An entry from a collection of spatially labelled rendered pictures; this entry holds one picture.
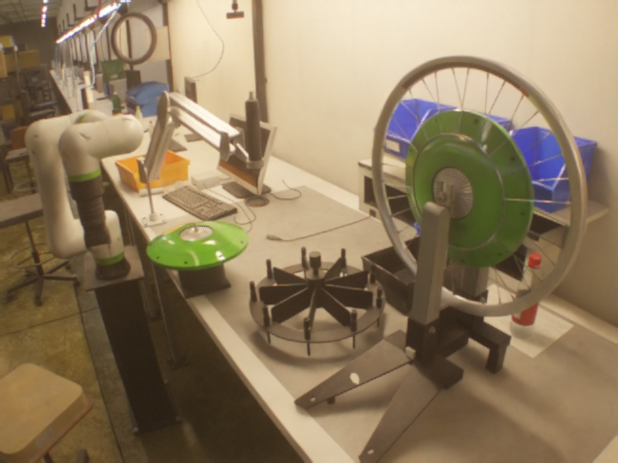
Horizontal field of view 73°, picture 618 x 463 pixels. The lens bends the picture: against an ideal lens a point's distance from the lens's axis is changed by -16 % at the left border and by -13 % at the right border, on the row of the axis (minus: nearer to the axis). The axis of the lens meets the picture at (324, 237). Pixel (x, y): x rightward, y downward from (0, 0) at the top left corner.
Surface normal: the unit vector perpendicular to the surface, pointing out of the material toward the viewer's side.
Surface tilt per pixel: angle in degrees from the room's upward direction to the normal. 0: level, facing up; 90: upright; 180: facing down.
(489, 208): 90
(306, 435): 0
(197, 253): 21
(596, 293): 90
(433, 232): 87
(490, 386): 0
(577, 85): 90
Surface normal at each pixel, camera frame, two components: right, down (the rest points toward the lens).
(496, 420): -0.03, -0.90
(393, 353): -0.27, -0.78
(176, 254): -0.12, -0.67
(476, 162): -0.73, 0.15
